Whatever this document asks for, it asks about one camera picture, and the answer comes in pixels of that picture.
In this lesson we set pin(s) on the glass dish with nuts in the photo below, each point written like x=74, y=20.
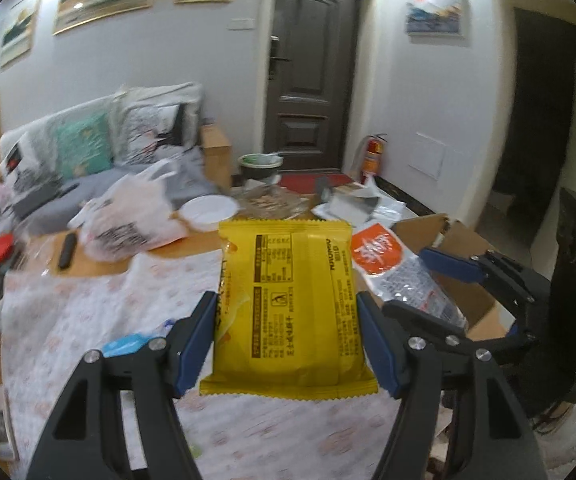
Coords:
x=268, y=202

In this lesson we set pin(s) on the orange and white snack packet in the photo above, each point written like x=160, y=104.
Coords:
x=382, y=255

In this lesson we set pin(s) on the white wall panel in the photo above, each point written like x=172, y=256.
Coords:
x=428, y=156

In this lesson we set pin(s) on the red door mat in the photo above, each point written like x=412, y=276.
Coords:
x=303, y=182

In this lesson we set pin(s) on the black long box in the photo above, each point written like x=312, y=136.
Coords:
x=43, y=200

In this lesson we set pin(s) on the black trash bin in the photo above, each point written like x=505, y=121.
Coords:
x=260, y=170

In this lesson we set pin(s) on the small framed painting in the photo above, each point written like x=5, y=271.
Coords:
x=18, y=30

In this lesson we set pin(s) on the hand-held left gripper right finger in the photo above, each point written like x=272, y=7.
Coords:
x=380, y=355

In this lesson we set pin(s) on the black remote control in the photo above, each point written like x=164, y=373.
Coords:
x=67, y=250

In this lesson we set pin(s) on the red fire extinguisher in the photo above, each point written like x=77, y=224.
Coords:
x=373, y=160

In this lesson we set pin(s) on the grey sofa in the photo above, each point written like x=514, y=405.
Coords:
x=93, y=187

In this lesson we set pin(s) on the yellow snack packet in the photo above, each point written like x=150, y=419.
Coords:
x=288, y=310

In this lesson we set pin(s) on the small white box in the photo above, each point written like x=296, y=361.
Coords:
x=0, y=420

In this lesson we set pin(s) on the white plastic packaging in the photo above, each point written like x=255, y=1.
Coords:
x=357, y=205

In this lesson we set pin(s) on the brown cardboard box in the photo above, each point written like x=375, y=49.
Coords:
x=467, y=242

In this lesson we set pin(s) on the small tree print cushion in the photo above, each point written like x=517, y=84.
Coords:
x=25, y=165

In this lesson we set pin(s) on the large tree print cushion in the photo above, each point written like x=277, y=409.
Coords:
x=148, y=130

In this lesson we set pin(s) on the printed white plastic bag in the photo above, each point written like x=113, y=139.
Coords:
x=128, y=210

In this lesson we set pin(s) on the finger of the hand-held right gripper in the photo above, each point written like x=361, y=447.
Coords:
x=417, y=316
x=452, y=265

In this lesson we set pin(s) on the pink patterned tablecloth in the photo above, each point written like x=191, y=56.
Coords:
x=93, y=300

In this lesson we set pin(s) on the white light switch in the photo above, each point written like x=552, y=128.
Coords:
x=242, y=24

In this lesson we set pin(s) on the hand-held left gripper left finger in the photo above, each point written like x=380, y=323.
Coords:
x=195, y=350

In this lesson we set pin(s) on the unframed canvas wall picture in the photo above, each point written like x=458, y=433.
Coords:
x=433, y=12

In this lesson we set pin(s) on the teal cushion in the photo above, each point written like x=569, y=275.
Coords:
x=83, y=147

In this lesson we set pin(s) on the dark brown door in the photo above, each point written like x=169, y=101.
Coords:
x=313, y=70

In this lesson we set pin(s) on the white bowl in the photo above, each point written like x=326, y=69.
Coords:
x=208, y=210

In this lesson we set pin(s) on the blue snack packet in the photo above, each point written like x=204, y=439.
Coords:
x=123, y=345

